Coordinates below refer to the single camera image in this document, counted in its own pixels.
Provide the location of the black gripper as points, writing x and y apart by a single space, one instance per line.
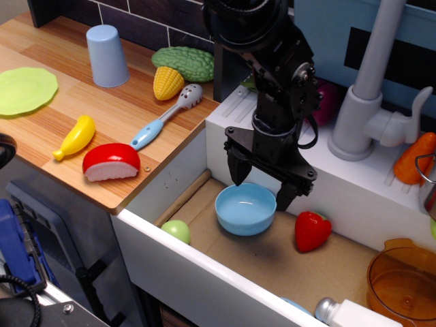
278 155

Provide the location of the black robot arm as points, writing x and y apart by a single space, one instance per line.
281 60

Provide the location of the light blue plastic bowl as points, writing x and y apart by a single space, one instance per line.
245 210

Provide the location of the red toy strawberry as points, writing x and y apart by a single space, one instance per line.
311 231

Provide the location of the green toy ball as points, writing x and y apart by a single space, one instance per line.
178 229

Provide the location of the white toy sink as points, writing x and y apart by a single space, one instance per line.
220 279

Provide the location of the purple toy eggplant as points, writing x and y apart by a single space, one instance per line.
330 103

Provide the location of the grey blue pasta spoon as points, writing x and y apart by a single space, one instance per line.
189 97

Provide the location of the grey toy faucet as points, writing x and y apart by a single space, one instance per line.
361 119

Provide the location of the green toy bitter gourd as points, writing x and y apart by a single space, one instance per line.
192 64

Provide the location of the yellow toy corn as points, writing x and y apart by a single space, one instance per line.
167 83

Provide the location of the orange toy carrot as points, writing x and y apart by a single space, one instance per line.
405 167

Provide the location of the white bottle silver cap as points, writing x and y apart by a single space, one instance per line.
349 314

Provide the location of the red white toy sushi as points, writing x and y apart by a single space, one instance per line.
110 161

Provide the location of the silver metal pot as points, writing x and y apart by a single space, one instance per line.
427 185

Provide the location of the orange transparent plastic pot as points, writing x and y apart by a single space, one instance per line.
401 283

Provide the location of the light blue plastic cup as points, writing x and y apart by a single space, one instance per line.
108 64

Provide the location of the yellow toy banana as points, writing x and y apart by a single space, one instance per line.
79 136

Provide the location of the blue plastic case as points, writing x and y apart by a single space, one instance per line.
20 249

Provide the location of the light green plastic plate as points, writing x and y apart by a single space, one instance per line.
26 89

